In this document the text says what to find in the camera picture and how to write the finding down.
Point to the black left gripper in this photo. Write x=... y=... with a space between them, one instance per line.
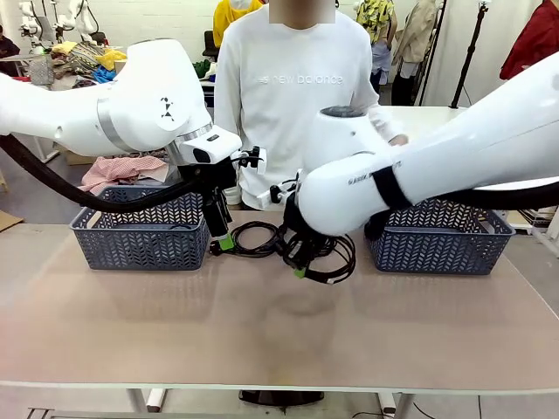
x=211 y=179

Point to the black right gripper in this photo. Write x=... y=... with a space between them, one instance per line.
x=294 y=218

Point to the person's left forearm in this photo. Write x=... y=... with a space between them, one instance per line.
x=380 y=122

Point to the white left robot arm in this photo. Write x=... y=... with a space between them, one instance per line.
x=144 y=100

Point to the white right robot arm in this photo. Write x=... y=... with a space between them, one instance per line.
x=458 y=148

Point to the person's left hand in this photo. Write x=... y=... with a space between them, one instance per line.
x=398 y=140

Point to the grey plastic patterned basket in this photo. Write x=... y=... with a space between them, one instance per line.
x=131 y=249
x=436 y=257

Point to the pink gingham cloth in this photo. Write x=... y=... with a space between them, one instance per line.
x=118 y=172

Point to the person in white sweater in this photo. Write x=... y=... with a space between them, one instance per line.
x=288 y=113

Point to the black floor base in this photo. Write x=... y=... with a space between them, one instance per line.
x=279 y=397

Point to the green cloth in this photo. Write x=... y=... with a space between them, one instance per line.
x=202 y=69

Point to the white table leg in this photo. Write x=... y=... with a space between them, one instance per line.
x=153 y=399
x=393 y=401

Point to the black office chair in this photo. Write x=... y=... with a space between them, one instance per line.
x=209 y=43

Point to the cardboard box with clothes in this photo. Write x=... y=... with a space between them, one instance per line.
x=119 y=65

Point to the white side table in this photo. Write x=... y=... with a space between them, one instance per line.
x=428 y=115

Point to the plain yellow garment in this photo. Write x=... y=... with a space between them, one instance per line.
x=225 y=19

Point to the pile of mixed clothes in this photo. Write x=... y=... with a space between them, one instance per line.
x=74 y=61

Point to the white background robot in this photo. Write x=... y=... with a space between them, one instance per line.
x=41 y=26
x=83 y=17

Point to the yellow patterned shirt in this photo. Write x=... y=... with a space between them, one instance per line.
x=375 y=15

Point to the beige jacket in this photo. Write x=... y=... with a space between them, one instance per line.
x=415 y=30

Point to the black tripod stand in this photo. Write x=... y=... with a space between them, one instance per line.
x=469 y=54

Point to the seated person in dark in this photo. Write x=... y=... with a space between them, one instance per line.
x=8 y=48

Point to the person in red jacket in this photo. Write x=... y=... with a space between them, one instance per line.
x=541 y=39

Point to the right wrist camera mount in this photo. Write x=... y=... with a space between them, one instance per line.
x=275 y=194

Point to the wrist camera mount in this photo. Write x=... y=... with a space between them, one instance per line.
x=275 y=194
x=255 y=159

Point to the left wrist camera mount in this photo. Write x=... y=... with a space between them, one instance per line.
x=255 y=159

